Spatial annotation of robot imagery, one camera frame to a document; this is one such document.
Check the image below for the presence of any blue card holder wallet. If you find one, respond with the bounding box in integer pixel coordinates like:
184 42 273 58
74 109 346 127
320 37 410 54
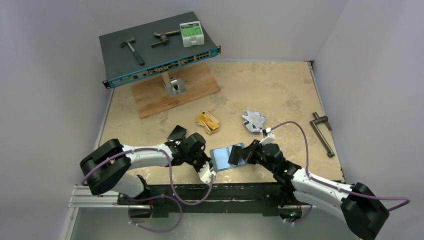
209 143 247 172

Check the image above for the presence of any black credit card stack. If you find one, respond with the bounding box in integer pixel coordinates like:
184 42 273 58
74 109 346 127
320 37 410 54
167 125 187 141

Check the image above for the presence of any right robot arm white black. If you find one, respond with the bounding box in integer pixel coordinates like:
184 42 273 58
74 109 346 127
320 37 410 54
235 140 390 240

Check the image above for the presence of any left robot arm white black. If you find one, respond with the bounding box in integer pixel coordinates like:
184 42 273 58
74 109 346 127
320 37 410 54
79 132 216 205

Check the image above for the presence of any gold credit card stack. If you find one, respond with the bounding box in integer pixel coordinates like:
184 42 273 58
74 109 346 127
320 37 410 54
196 111 220 135

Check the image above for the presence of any wooden board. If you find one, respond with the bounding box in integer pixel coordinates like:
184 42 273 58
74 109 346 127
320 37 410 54
131 63 220 119

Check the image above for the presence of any small hammer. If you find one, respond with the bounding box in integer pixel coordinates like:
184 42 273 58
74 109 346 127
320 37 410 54
120 37 145 66

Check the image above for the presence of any white green electrical module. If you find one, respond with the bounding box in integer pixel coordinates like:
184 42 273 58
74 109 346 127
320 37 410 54
179 21 205 48

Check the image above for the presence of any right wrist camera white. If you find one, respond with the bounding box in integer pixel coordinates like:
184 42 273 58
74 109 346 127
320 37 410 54
259 127 276 145

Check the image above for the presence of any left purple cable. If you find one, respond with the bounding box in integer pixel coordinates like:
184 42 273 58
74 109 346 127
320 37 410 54
81 147 216 207

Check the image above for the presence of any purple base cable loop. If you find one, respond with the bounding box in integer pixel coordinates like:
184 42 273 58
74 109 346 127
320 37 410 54
127 195 184 233

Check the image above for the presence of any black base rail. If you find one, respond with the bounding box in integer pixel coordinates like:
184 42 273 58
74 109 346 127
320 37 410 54
117 182 310 220

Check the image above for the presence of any metal door lever handle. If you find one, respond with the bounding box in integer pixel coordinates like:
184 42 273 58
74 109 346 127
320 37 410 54
309 111 336 158

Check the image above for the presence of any metal stand bracket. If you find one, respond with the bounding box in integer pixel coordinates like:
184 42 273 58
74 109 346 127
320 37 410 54
161 71 187 97

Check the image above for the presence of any network switch grey teal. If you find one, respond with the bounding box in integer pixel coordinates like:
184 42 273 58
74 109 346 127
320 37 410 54
99 11 221 89

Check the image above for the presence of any aluminium frame rail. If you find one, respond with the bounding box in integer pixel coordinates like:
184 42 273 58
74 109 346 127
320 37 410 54
66 158 369 240

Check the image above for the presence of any bronze door handle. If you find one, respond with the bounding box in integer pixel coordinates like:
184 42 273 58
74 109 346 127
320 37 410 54
151 30 181 48

